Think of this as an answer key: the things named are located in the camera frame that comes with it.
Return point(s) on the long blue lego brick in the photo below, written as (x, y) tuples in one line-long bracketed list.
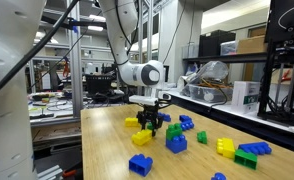
[(255, 147), (166, 117), (187, 125), (218, 176)]

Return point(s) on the yellow three-stud lego brick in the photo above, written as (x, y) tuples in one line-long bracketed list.
[(225, 147), (142, 137), (132, 122)]

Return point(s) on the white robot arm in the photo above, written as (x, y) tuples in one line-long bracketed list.
[(7, 116)]

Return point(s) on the black wall shelf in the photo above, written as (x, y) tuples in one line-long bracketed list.
[(227, 59)]

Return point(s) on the clear plastic bin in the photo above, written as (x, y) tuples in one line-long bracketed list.
[(208, 93)]

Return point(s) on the black mesh basket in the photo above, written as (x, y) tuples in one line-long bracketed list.
[(98, 84)]

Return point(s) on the black case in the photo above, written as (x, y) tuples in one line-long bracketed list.
[(217, 43)]

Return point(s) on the aluminium frame structure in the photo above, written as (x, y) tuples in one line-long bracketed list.
[(75, 66)]

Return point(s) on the short blue lego brick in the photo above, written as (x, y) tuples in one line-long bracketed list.
[(176, 144), (140, 164), (184, 117)]

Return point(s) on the clear plastic bag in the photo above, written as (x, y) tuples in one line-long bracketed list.
[(208, 71)]

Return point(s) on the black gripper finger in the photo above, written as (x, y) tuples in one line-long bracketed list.
[(159, 124), (141, 120)]

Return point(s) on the cluttered background workbench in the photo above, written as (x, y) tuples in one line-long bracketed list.
[(53, 105)]

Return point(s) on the white side table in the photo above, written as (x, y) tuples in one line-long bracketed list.
[(220, 108)]

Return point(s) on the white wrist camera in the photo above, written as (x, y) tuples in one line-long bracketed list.
[(143, 99)]

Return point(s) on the white cardboard box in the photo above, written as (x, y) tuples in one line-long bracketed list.
[(245, 96)]

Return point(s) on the clear storage container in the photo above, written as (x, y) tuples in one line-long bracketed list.
[(228, 47)]

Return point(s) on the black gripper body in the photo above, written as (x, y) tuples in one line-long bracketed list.
[(151, 112)]

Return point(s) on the red tool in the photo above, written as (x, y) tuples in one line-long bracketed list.
[(286, 75)]

